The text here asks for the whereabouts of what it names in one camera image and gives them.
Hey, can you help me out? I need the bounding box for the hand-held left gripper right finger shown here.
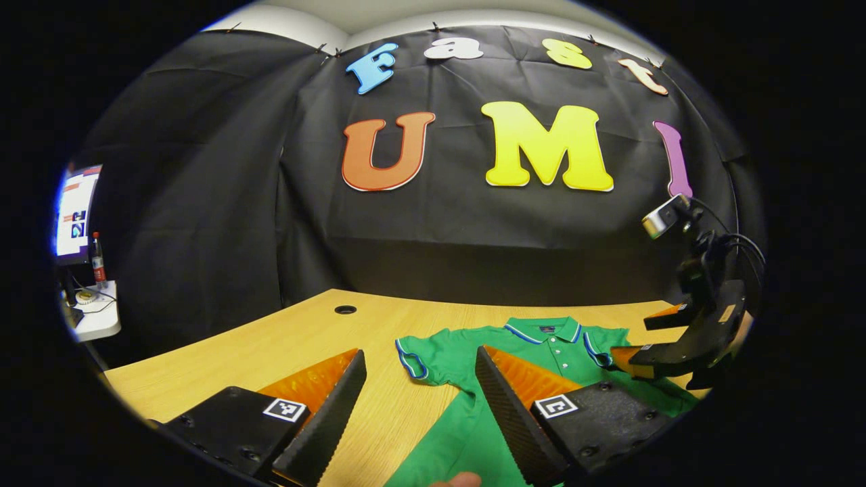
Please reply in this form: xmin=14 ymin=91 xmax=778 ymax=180
xmin=475 ymin=346 xmax=674 ymax=487

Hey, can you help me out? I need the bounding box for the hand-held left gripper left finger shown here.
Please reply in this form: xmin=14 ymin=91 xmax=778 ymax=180
xmin=159 ymin=348 xmax=367 ymax=487

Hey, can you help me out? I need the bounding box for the green T-shirt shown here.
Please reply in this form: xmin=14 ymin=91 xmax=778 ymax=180
xmin=386 ymin=317 xmax=701 ymax=487

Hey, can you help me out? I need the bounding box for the black backdrop cloth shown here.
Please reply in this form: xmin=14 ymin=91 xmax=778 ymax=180
xmin=68 ymin=26 xmax=769 ymax=369

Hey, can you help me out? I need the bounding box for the white side table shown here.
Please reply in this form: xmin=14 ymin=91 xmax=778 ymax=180
xmin=64 ymin=281 xmax=122 ymax=342

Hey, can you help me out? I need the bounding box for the red label bottle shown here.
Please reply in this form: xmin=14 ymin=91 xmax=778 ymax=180
xmin=92 ymin=231 xmax=108 ymax=285

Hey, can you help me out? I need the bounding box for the computer monitor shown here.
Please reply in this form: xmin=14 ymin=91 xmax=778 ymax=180
xmin=54 ymin=164 xmax=104 ymax=266

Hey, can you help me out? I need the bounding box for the black camera cable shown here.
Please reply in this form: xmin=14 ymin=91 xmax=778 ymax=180
xmin=687 ymin=198 xmax=767 ymax=285

